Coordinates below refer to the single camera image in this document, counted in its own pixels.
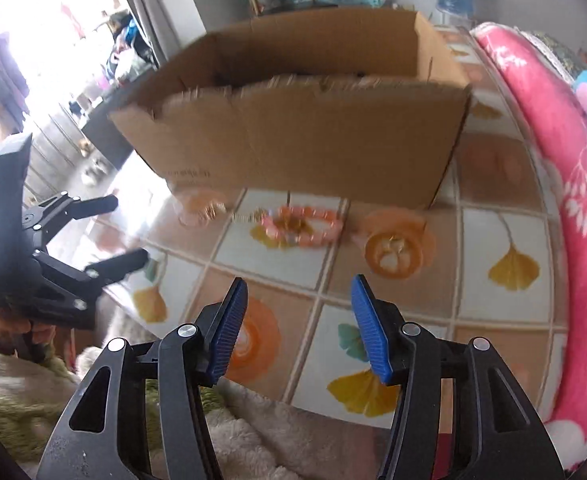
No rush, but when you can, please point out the grey patterned pillow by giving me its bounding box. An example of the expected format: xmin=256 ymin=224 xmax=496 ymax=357
xmin=521 ymin=30 xmax=581 ymax=78

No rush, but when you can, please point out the ginkgo print tablecloth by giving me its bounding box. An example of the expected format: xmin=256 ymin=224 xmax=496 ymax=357
xmin=91 ymin=25 xmax=571 ymax=428

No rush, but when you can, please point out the orange pink bead bracelet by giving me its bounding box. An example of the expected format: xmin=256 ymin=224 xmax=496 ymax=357
xmin=260 ymin=204 xmax=345 ymax=250

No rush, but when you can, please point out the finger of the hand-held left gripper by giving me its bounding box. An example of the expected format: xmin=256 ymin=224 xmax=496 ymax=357
xmin=24 ymin=192 xmax=120 ymax=246
xmin=34 ymin=247 xmax=149 ymax=331

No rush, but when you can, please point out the pink floral blanket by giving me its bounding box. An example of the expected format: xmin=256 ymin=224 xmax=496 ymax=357
xmin=471 ymin=21 xmax=587 ymax=466

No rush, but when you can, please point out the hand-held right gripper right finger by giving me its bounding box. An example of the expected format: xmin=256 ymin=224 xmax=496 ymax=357
xmin=351 ymin=274 xmax=549 ymax=480

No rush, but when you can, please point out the pile of clothes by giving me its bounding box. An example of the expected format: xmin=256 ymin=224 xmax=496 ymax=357
xmin=101 ymin=10 xmax=159 ymax=81

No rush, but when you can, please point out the white shoe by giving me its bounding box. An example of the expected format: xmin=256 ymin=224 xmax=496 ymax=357
xmin=81 ymin=157 xmax=109 ymax=186

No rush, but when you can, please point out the grey curtain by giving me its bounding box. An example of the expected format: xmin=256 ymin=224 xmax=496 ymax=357
xmin=111 ymin=0 xmax=209 ymax=66

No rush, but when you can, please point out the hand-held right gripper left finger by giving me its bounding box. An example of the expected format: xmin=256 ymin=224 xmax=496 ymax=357
xmin=48 ymin=276 xmax=249 ymax=480

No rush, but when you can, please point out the cardboard box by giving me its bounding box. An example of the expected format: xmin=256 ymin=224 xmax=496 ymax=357
xmin=110 ymin=8 xmax=473 ymax=211

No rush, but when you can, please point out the dark cabinet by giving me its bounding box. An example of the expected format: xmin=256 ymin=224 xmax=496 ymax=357
xmin=81 ymin=87 xmax=142 ymax=171

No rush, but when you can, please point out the person's left hand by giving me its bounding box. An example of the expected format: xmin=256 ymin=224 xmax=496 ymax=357
xmin=0 ymin=307 xmax=57 ymax=361

